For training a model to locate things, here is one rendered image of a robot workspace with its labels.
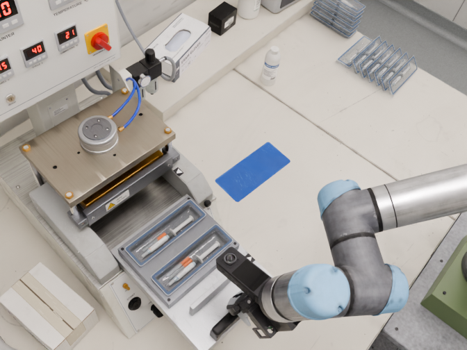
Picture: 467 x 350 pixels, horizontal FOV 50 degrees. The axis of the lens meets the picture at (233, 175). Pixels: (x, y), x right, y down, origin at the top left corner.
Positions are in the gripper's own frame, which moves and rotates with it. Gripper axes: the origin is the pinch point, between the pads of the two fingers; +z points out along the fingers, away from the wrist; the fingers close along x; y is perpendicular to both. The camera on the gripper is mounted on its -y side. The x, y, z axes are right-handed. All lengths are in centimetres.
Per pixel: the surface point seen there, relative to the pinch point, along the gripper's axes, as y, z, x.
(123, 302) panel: -12.8, 20.3, -14.1
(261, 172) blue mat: -17, 33, 42
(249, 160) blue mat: -22, 35, 42
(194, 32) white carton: -66, 39, 58
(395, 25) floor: -38, 121, 233
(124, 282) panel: -16.1, 17.0, -12.0
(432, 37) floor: -18, 113, 243
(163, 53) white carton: -65, 39, 44
